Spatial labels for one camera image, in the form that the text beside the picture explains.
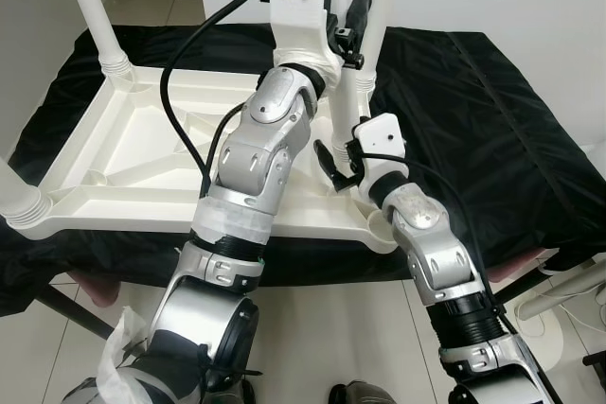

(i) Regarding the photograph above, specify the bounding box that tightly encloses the white plastic table top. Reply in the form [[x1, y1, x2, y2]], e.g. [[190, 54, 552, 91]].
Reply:
[[5, 61, 399, 254]]

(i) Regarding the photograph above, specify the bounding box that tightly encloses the pink table top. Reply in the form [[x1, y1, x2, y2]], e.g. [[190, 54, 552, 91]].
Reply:
[[57, 243, 560, 310]]

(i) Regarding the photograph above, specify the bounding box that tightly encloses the black cloth table cover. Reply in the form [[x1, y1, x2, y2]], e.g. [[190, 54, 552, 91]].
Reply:
[[0, 24, 606, 315]]

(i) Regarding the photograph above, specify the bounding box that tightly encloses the grey right robot foot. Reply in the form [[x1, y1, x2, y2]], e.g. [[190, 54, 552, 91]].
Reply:
[[330, 380, 399, 404]]

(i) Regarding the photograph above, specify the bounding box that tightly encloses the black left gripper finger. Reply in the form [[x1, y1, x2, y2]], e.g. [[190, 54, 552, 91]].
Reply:
[[347, 0, 373, 41]]

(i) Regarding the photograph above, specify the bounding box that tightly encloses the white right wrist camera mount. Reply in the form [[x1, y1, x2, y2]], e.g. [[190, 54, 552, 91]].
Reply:
[[346, 115, 410, 206]]

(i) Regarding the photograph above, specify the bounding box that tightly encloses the white pedestal fan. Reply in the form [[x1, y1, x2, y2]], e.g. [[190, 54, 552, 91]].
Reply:
[[511, 257, 606, 372]]

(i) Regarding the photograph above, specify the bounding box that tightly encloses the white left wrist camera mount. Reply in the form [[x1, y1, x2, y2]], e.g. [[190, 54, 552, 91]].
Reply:
[[267, 0, 344, 79]]

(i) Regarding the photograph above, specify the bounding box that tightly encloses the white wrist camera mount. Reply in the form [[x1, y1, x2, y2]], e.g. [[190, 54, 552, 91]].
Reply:
[[346, 115, 410, 206], [267, 0, 344, 79]]

